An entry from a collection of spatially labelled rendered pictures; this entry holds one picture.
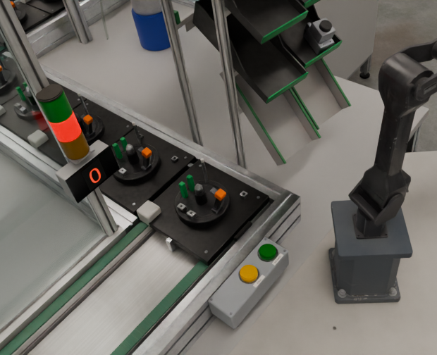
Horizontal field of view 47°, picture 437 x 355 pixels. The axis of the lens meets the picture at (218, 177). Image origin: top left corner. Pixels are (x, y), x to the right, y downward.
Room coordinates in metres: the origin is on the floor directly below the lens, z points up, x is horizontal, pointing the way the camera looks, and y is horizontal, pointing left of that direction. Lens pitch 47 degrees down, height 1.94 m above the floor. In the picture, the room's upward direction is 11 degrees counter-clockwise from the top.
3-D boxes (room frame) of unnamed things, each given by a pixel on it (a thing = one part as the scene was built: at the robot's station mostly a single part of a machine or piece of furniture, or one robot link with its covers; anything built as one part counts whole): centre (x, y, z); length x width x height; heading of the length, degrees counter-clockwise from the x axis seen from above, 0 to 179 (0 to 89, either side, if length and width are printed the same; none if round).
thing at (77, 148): (0.78, 0.27, 1.28); 0.05 x 0.05 x 0.05
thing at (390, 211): (0.60, -0.29, 1.15); 0.09 x 0.07 x 0.06; 19
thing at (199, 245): (0.82, 0.05, 0.96); 0.24 x 0.24 x 0.02; 41
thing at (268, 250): (0.64, -0.08, 0.96); 0.04 x 0.04 x 0.02
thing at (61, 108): (0.78, 0.27, 1.38); 0.05 x 0.05 x 0.05
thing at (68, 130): (0.78, 0.27, 1.33); 0.05 x 0.05 x 0.05
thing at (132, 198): (1.01, 0.22, 1.01); 0.24 x 0.24 x 0.13; 41
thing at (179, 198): (0.82, 0.05, 0.98); 0.14 x 0.14 x 0.02
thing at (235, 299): (0.60, -0.02, 0.93); 0.21 x 0.07 x 0.06; 131
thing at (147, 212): (0.83, 0.19, 0.97); 0.05 x 0.05 x 0.04; 41
